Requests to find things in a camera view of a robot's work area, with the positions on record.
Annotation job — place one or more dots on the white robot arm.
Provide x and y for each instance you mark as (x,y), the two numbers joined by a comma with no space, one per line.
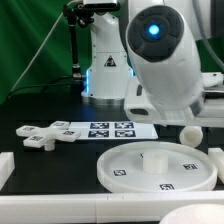
(144,55)

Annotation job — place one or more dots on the white left block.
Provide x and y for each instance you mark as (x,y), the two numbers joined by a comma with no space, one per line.
(7,166)

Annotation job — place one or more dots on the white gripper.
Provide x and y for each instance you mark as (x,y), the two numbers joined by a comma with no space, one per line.
(139,109)

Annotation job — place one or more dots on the white round table top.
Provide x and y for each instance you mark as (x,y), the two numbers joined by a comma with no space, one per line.
(151,167)

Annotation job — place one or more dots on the white front rail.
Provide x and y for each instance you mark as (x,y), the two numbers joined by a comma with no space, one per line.
(99,208)

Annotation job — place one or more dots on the white right block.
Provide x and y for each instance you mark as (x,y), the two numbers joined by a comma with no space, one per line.
(217,156)

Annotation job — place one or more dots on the overhead camera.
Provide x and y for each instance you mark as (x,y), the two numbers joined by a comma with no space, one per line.
(108,5)

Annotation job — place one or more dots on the white round object corner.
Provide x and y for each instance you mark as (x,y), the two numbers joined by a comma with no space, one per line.
(196,214)

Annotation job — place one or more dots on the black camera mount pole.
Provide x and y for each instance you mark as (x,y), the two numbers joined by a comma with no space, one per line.
(77,15)

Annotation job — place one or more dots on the white cross-shaped table base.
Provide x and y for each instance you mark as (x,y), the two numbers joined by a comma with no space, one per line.
(37,137)

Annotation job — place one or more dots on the white marker sheet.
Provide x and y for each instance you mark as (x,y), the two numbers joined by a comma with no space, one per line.
(114,130)

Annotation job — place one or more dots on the white block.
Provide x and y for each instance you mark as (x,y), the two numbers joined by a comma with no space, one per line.
(7,166)
(217,156)

